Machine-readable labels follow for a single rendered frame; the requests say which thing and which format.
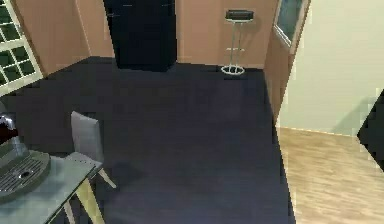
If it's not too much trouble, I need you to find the grey chair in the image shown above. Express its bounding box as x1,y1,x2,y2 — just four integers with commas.
65,110,118,190

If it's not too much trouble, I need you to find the black fridge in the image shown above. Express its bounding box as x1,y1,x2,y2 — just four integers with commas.
102,0,178,72

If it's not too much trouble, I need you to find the black seat bar stool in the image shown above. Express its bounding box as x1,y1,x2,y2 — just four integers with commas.
220,9,255,76

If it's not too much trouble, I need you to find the glass top table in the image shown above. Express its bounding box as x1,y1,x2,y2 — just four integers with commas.
0,151,106,224

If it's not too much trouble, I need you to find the black cabinet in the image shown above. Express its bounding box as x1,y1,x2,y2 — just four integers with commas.
356,89,384,173

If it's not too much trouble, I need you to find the white grid window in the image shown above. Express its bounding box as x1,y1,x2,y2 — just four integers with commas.
0,0,44,98

